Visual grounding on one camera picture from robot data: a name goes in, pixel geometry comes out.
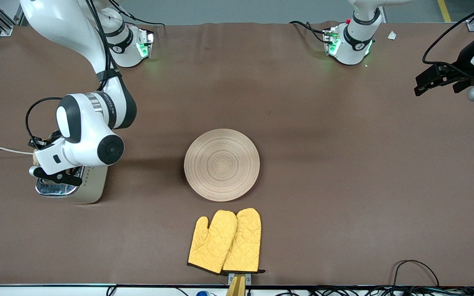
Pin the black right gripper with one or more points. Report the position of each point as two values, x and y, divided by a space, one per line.
55 136

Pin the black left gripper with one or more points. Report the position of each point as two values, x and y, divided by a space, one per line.
464 60

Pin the round wooden plate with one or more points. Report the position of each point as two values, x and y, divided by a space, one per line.
221 165

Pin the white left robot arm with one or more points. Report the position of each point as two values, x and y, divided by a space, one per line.
356 45

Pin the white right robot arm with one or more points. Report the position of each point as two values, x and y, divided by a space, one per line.
89 135

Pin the cream and chrome toaster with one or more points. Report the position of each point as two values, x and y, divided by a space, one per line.
93 185

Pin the white paper scrap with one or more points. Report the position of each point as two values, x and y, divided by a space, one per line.
392 35

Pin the brown table cover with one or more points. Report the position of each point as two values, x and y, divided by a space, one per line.
303 102

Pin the yellow quilted oven mitt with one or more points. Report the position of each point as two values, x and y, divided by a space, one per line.
247 242
210 246

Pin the wooden stick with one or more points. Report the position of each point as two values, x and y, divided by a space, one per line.
237 287

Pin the small metal bracket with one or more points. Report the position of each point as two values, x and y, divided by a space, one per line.
248 279

